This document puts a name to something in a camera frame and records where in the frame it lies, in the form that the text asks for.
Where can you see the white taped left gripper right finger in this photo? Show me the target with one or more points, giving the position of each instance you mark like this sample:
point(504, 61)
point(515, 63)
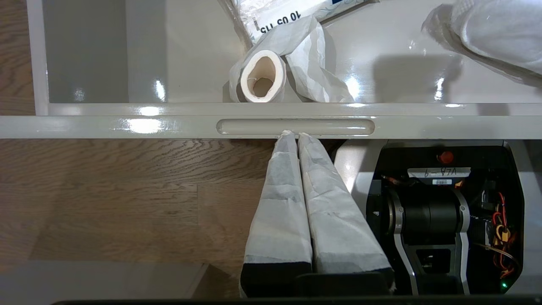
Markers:
point(338, 224)

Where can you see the silver robot base chassis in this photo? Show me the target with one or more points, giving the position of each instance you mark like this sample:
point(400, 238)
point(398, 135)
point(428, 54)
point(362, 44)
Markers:
point(360, 169)

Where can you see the white paper roll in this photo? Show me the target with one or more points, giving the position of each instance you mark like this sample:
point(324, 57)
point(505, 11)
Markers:
point(313, 63)

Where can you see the printed white tissue pack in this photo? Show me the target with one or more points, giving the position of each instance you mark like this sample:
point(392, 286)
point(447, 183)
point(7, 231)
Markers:
point(275, 15)

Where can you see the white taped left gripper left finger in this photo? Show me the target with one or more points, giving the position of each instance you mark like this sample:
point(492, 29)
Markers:
point(279, 220)

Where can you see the long white slippers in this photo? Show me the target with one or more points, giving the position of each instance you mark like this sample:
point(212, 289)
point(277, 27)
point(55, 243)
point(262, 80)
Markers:
point(499, 34)

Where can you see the white handwritten label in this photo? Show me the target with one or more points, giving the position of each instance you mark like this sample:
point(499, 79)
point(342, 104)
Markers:
point(438, 172)

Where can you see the red emergency stop button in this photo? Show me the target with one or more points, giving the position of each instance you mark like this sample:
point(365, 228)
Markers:
point(445, 157)

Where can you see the glossy grey drawer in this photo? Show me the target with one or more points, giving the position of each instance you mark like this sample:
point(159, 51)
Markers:
point(127, 125)

